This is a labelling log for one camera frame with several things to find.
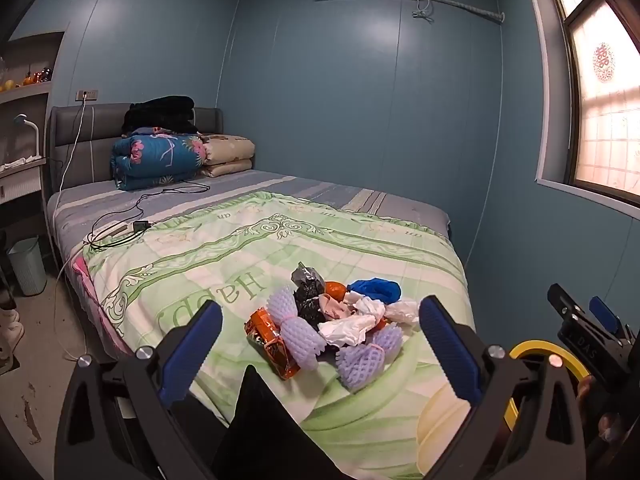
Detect black cloth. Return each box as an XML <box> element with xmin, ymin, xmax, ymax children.
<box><xmin>212</xmin><ymin>364</ymin><xmax>346</xmax><ymax>480</ymax></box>

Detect small purple foam net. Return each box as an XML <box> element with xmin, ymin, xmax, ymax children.
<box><xmin>367</xmin><ymin>322</ymin><xmax>405</xmax><ymax>358</ymax></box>
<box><xmin>336</xmin><ymin>342</ymin><xmax>387</xmax><ymax>393</ymax></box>

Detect pink blanket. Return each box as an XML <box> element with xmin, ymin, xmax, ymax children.
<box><xmin>72</xmin><ymin>255</ymin><xmax>126</xmax><ymax>356</ymax></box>

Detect pink paper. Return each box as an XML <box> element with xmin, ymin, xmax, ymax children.
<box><xmin>320</xmin><ymin>294</ymin><xmax>358</xmax><ymax>323</ymax></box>

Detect wrapped air conditioner pipe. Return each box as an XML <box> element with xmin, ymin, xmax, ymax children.
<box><xmin>425</xmin><ymin>0</ymin><xmax>503</xmax><ymax>23</ymax></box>

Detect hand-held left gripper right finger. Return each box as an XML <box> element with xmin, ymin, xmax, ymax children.
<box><xmin>419</xmin><ymin>295</ymin><xmax>587</xmax><ymax>480</ymax></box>

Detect white power strip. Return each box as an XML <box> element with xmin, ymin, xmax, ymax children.
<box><xmin>92</xmin><ymin>223</ymin><xmax>133</xmax><ymax>243</ymax></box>

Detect black clothes pile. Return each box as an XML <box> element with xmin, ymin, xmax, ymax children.
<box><xmin>122</xmin><ymin>95</ymin><xmax>198</xmax><ymax>136</ymax></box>

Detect blue plastic bag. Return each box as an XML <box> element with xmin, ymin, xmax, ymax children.
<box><xmin>346</xmin><ymin>277</ymin><xmax>402</xmax><ymax>306</ymax></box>

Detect black shiny wrapper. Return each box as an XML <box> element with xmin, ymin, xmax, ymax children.
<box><xmin>292</xmin><ymin>280</ymin><xmax>328</xmax><ymax>333</ymax></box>

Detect blue floral folded quilt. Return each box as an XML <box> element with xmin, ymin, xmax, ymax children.
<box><xmin>110</xmin><ymin>127</ymin><xmax>208</xmax><ymax>191</ymax></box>

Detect pale green waste basket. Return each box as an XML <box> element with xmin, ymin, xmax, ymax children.
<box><xmin>7</xmin><ymin>236</ymin><xmax>48</xmax><ymax>297</ymax></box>

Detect person's right hand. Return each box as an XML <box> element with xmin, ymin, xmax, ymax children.
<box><xmin>575</xmin><ymin>375</ymin><xmax>626</xmax><ymax>448</ymax></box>

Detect orange foil snack wrapper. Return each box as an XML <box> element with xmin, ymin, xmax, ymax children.
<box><xmin>244</xmin><ymin>307</ymin><xmax>301</xmax><ymax>381</ymax></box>

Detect black charger with cable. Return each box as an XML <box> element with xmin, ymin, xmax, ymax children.
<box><xmin>82</xmin><ymin>180</ymin><xmax>211</xmax><ymax>251</ymax></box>

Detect silver foil wrapper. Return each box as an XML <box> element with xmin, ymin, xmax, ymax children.
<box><xmin>291</xmin><ymin>262</ymin><xmax>326</xmax><ymax>291</ymax></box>

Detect white shoes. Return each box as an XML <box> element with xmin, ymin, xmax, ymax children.
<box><xmin>0</xmin><ymin>310</ymin><xmax>26</xmax><ymax>361</ymax></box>

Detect beige printed pillow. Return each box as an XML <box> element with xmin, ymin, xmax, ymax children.
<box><xmin>200</xmin><ymin>132</ymin><xmax>256</xmax><ymax>166</ymax></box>
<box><xmin>200</xmin><ymin>157</ymin><xmax>253</xmax><ymax>178</ymax></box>

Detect grey bed with headboard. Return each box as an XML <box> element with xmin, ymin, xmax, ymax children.
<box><xmin>47</xmin><ymin>167</ymin><xmax>451</xmax><ymax>361</ymax></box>

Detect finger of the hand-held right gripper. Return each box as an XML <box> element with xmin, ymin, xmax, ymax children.
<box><xmin>589</xmin><ymin>296</ymin><xmax>638</xmax><ymax>356</ymax></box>
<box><xmin>546</xmin><ymin>284</ymin><xmax>608</xmax><ymax>361</ymax></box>

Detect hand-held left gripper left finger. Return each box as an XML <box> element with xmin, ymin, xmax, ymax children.
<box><xmin>54</xmin><ymin>300</ymin><xmax>236</xmax><ymax>480</ymax></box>

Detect red paper window decoration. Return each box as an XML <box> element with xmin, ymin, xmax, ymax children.
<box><xmin>593</xmin><ymin>42</ymin><xmax>617</xmax><ymax>83</ymax></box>

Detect white tissue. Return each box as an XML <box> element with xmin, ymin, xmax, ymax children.
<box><xmin>345</xmin><ymin>294</ymin><xmax>386</xmax><ymax>318</ymax></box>
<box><xmin>317</xmin><ymin>312</ymin><xmax>386</xmax><ymax>348</ymax></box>
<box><xmin>385</xmin><ymin>300</ymin><xmax>421</xmax><ymax>328</ymax></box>

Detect white desk lamp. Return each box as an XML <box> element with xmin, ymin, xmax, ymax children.
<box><xmin>12</xmin><ymin>114</ymin><xmax>43</xmax><ymax>161</ymax></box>

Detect white shelf unit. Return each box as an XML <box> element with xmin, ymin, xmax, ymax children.
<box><xmin>0</xmin><ymin>30</ymin><xmax>66</xmax><ymax>206</ymax></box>

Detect grey bed headboard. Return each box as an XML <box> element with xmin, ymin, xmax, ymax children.
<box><xmin>47</xmin><ymin>102</ymin><xmax>226</xmax><ymax>196</ymax></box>

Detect green printed blanket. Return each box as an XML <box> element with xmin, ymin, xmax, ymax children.
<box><xmin>82</xmin><ymin>191</ymin><xmax>476</xmax><ymax>480</ymax></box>

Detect brown framed window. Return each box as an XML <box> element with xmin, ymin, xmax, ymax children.
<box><xmin>535</xmin><ymin>0</ymin><xmax>640</xmax><ymax>221</ymax></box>

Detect yellow bin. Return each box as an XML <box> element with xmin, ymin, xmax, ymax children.
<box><xmin>504</xmin><ymin>339</ymin><xmax>592</xmax><ymax>430</ymax></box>

